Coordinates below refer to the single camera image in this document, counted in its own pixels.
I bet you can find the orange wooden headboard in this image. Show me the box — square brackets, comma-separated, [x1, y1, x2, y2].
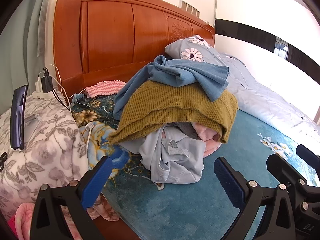
[53, 0, 216, 105]

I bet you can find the pink floral cloth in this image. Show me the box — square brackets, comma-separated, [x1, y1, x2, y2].
[14, 194, 120, 240]

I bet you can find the light blue floral duvet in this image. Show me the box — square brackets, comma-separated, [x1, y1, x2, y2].
[165, 34, 320, 143]

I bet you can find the white phone stand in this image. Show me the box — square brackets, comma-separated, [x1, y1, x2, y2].
[22, 114, 42, 145]

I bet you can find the pink fleece garment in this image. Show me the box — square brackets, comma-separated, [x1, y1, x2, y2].
[192, 122, 222, 158]

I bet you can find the light blue shirt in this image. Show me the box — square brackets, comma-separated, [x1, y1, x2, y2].
[138, 125, 206, 184]

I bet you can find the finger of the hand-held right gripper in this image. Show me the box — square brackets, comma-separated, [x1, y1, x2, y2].
[266, 153, 309, 193]
[296, 144, 320, 170]

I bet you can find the blue towel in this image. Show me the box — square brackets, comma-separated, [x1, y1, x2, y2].
[113, 55, 230, 120]

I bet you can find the white power strip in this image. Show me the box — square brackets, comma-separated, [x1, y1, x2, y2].
[32, 91, 54, 99]

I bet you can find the grey curtain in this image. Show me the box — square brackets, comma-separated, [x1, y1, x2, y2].
[1, 0, 59, 110]

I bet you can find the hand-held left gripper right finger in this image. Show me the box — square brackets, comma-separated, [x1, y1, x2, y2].
[214, 157, 297, 240]

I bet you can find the dark window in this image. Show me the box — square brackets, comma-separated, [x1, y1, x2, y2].
[214, 18, 320, 73]

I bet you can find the white cable with connector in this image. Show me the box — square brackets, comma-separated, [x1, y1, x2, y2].
[84, 122, 100, 155]

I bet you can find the grey garment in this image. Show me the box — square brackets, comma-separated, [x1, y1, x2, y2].
[172, 122, 200, 140]

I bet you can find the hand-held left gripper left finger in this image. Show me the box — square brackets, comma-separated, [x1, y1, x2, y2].
[29, 156, 113, 240]

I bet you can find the black cable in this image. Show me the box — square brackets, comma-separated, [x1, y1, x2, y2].
[51, 87, 72, 110]

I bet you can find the dark smartphone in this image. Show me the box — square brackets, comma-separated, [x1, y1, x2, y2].
[10, 85, 28, 151]

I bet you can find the mustard knitted sweater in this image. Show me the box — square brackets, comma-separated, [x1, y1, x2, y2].
[108, 80, 239, 145]

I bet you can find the black charger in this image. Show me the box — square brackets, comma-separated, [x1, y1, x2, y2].
[41, 67, 53, 93]

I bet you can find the teal floral blanket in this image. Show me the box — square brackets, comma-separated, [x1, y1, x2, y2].
[69, 95, 320, 240]

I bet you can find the grey floral blanket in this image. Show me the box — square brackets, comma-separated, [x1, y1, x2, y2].
[0, 94, 90, 218]

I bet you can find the pink striped cloth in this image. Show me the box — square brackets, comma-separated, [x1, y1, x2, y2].
[85, 80, 127, 99]

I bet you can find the white charging cable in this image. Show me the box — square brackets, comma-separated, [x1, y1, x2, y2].
[50, 64, 75, 99]

